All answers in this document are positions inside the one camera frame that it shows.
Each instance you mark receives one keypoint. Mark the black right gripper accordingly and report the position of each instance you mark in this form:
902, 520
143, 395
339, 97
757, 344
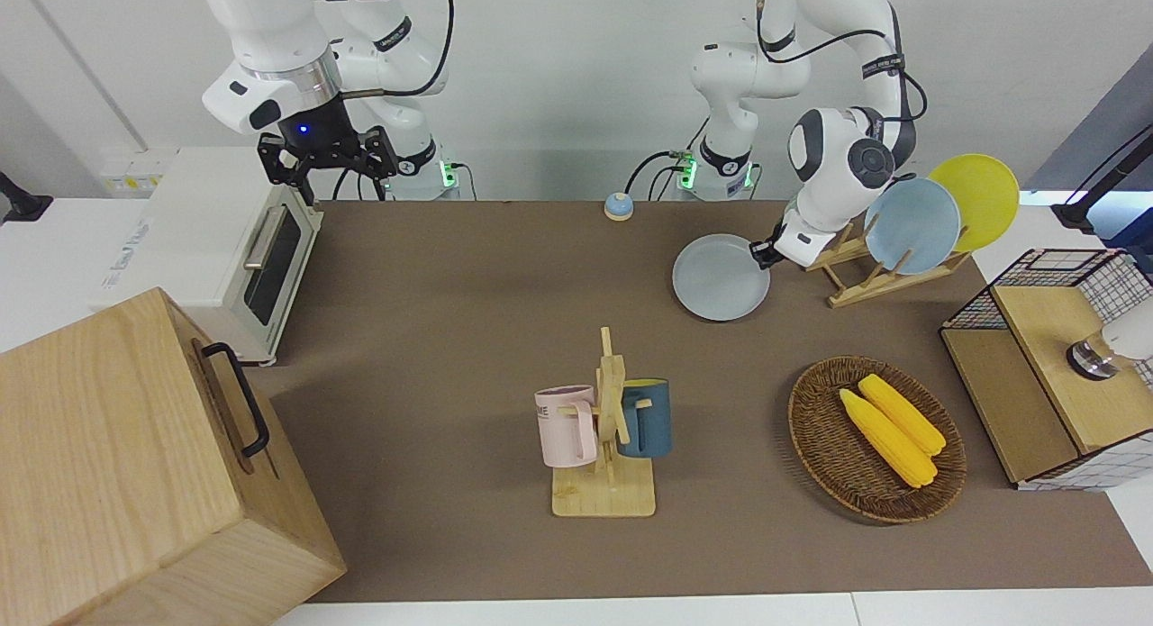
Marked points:
315, 131

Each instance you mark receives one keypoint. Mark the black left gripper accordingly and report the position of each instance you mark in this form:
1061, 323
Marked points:
778, 239

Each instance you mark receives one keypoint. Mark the gray plate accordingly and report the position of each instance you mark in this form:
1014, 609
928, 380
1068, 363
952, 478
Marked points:
721, 279

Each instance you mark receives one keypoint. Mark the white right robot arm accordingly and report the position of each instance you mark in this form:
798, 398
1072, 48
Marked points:
270, 22

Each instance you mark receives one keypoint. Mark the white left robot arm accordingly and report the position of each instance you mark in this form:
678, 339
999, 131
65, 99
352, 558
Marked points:
748, 68

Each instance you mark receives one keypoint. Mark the wooden plate rack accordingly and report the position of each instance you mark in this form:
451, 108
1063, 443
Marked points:
865, 288

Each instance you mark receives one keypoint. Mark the blue plate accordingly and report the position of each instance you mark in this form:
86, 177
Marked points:
912, 225

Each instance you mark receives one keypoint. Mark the yellow plate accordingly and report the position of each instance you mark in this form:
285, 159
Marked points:
986, 194

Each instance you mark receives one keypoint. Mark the wooden mug rack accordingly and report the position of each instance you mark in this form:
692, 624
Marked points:
603, 498

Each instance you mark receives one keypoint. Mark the white toaster oven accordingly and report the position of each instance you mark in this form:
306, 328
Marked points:
198, 221

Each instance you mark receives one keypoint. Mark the blue service bell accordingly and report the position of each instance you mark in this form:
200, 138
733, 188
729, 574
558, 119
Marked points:
619, 207

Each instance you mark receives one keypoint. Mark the brown table mat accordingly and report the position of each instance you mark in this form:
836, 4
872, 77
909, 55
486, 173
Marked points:
450, 338

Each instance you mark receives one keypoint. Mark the dark blue mug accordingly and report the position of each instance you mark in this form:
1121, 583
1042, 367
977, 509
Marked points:
647, 419

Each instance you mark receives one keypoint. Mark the yellow corn cob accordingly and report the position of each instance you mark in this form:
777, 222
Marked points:
887, 439
901, 414

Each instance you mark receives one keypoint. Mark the brown wicker basket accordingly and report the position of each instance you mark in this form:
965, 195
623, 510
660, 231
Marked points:
838, 464

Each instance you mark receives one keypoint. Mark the pink mug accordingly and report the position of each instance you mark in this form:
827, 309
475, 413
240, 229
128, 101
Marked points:
566, 428

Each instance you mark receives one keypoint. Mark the light wooden box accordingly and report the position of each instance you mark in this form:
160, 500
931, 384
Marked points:
108, 482

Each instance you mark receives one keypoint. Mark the gray partition panel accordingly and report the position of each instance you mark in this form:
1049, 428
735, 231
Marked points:
1117, 104

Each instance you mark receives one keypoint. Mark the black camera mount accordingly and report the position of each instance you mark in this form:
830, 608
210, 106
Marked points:
1094, 198
22, 203

